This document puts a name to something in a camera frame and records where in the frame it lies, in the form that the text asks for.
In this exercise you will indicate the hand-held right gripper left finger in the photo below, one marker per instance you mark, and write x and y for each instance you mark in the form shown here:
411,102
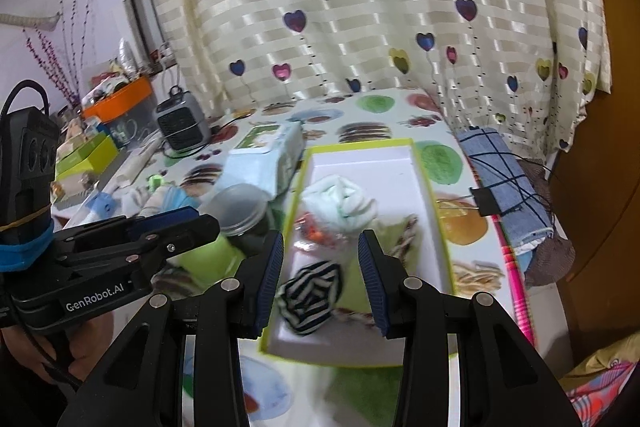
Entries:
270,282

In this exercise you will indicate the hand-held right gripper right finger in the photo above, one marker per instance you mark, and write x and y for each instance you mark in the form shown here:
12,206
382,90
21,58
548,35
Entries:
374,287

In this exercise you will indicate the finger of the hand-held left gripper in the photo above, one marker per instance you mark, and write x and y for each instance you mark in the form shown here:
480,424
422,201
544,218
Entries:
165,217
195,229

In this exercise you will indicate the blue face mask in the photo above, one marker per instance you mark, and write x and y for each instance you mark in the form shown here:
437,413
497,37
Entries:
177,199

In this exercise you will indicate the green cloth with patterned trim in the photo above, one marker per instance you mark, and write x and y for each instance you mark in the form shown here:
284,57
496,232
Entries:
350,282

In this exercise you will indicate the black white striped sock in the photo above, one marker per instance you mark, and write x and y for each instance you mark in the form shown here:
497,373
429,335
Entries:
310,297

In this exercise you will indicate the clear plastic bag red contents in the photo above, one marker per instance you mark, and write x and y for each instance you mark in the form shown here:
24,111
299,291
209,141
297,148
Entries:
320,232

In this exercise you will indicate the white towel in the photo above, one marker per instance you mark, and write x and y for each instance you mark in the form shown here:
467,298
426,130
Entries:
340,202

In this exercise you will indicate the green shallow cardboard box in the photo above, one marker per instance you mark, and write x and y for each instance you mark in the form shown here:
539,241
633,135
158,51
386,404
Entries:
360,167

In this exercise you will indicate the person's left hand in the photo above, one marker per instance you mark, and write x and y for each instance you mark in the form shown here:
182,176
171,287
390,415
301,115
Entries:
85,347

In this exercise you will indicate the white socks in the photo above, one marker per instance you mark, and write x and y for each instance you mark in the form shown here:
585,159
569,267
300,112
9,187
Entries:
145,207

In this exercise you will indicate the green lidded jar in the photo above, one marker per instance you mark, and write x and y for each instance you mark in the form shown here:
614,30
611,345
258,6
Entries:
210,259

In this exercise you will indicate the green clip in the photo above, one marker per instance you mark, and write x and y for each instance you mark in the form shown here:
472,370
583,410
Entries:
155,182

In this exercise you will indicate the grey translucent round container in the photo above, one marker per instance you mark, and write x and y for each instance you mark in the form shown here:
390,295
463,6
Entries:
235,207

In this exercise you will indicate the white paper roll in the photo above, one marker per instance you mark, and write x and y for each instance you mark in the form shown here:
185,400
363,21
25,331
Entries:
137,164

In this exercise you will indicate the white blue tissue pack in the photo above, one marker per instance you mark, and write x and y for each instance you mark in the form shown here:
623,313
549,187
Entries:
102,204

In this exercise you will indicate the grey portable heater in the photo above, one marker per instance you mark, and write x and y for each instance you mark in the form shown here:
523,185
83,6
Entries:
182,124

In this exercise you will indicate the wet wipes pack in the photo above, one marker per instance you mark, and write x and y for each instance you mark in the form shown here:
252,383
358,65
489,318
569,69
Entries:
270,139

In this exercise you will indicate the orange lidded storage bin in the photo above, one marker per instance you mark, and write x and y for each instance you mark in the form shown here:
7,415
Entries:
120,99

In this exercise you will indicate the purple flower branches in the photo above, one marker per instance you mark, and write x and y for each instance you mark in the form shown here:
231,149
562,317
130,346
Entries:
50,57

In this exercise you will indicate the black binder clip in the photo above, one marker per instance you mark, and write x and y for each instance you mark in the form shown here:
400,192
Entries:
487,201

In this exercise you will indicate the food printed tablecloth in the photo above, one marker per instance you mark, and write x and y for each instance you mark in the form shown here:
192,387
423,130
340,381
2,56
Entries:
380,127

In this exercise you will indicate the blue checked cloth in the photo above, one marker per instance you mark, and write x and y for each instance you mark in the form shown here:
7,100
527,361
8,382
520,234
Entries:
495,167

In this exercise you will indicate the brown knit cloth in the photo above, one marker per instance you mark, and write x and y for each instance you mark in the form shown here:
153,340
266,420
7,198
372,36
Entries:
555,257

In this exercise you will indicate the colourful printed blanket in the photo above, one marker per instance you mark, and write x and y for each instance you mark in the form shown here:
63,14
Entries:
600,392

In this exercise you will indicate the brown wooden cabinet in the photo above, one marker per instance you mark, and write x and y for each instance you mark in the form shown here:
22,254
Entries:
610,157

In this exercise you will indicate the white wall pipe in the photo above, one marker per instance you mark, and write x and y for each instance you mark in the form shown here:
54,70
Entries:
25,19

